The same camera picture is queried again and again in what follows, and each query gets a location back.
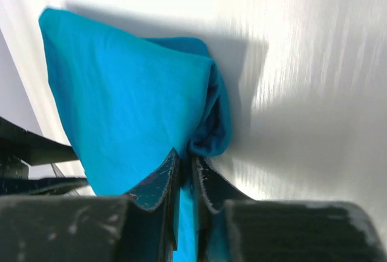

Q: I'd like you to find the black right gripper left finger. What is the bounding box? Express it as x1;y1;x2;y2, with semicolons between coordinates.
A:
1;150;180;261

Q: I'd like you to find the teal blue t-shirt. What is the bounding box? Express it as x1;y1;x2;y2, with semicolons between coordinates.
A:
39;8;232;261

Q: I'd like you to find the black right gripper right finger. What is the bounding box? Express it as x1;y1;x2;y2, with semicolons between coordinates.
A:
192;157;386;261

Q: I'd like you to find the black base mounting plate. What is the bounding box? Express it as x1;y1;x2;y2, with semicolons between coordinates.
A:
1;117;89;196

